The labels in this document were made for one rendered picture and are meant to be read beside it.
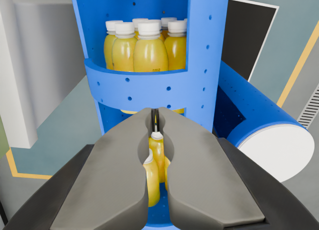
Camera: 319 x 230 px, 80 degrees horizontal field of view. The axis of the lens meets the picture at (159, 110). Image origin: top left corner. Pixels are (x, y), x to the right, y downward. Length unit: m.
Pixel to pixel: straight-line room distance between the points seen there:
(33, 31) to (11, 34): 0.10
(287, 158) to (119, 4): 0.71
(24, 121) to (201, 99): 0.38
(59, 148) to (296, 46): 2.28
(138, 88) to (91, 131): 1.65
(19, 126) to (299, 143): 0.80
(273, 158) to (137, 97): 0.58
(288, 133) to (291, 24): 1.22
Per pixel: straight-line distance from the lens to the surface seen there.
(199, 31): 0.31
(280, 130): 0.71
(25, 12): 0.53
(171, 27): 0.40
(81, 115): 1.87
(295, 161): 0.84
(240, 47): 1.52
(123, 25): 0.40
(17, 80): 0.48
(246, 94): 0.87
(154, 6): 0.56
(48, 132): 2.09
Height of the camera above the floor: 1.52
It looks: 61 degrees down
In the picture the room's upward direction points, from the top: 176 degrees clockwise
